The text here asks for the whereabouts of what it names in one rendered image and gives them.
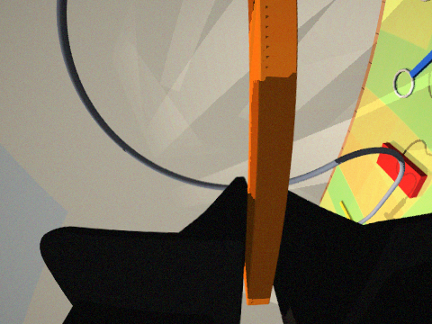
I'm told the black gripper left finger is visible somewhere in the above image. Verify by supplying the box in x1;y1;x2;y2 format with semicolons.
40;176;248;324

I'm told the orange bar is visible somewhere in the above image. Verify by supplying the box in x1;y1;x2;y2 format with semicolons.
244;0;298;306

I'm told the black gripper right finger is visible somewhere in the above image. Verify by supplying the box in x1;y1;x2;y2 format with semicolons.
273;190;432;324

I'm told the red rectangular block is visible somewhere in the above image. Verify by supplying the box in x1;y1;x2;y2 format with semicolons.
377;143;428;199

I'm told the white ring with blue handle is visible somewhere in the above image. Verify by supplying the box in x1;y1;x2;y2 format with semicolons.
392;50;432;98

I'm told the yellow handle with white loop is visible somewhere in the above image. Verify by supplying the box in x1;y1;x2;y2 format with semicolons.
339;202;352;220

